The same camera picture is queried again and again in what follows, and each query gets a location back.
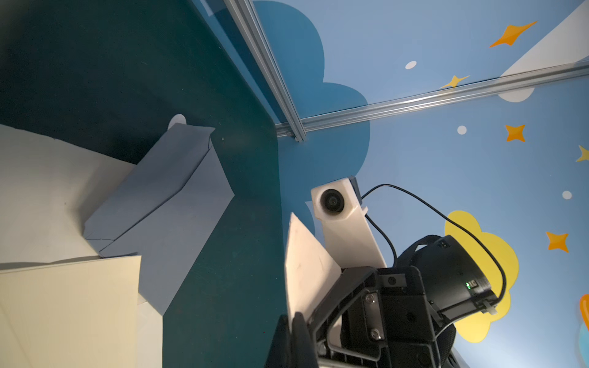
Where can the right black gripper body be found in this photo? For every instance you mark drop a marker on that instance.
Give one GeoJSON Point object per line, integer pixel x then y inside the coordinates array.
{"type": "Point", "coordinates": [434, 284]}

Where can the grey envelope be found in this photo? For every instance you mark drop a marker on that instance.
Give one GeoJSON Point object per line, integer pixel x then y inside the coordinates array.
{"type": "Point", "coordinates": [165, 211]}

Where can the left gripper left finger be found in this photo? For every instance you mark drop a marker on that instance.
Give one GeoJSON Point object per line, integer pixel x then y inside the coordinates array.
{"type": "Point", "coordinates": [279, 353]}

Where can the cream paper sheet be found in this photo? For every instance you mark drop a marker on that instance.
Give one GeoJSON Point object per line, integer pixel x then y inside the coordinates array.
{"type": "Point", "coordinates": [49, 188]}

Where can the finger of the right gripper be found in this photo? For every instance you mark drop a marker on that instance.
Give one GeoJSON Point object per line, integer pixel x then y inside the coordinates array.
{"type": "Point", "coordinates": [346, 326]}

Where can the yellow envelope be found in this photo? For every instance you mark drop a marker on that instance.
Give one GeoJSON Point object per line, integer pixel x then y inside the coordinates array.
{"type": "Point", "coordinates": [77, 314]}

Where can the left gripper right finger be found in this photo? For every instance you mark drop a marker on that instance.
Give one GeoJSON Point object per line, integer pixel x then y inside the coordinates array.
{"type": "Point", "coordinates": [302, 346]}

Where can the back horizontal aluminium bar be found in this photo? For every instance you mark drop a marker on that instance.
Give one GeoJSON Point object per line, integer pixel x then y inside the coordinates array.
{"type": "Point", "coordinates": [247, 21]}

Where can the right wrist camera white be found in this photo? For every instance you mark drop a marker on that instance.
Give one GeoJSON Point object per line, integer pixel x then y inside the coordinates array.
{"type": "Point", "coordinates": [346, 230]}

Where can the brown letter paper front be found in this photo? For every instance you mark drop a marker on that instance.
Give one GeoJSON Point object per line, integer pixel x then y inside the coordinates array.
{"type": "Point", "coordinates": [310, 272]}

